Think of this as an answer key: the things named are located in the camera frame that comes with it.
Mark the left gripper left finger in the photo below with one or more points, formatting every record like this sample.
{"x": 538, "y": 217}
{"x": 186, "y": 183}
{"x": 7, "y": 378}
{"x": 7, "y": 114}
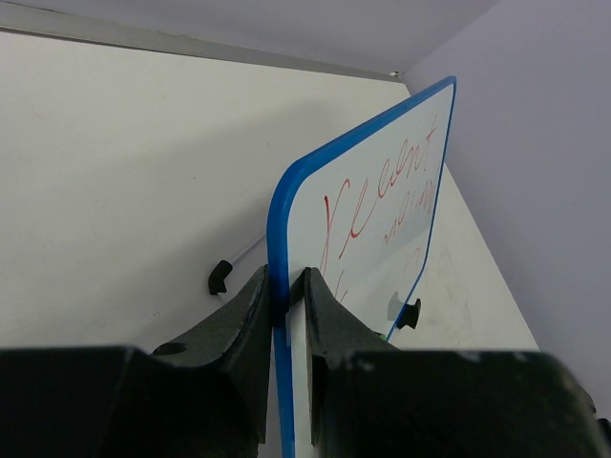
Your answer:
{"x": 235, "y": 341}

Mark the aluminium table edge frame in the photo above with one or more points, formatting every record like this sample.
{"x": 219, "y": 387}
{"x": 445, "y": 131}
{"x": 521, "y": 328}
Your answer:
{"x": 35, "y": 21}

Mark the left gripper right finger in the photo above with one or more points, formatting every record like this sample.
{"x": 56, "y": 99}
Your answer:
{"x": 331, "y": 333}

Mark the blue framed whiteboard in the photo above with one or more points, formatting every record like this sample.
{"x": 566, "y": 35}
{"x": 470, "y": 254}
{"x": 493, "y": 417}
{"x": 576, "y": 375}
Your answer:
{"x": 360, "y": 209}

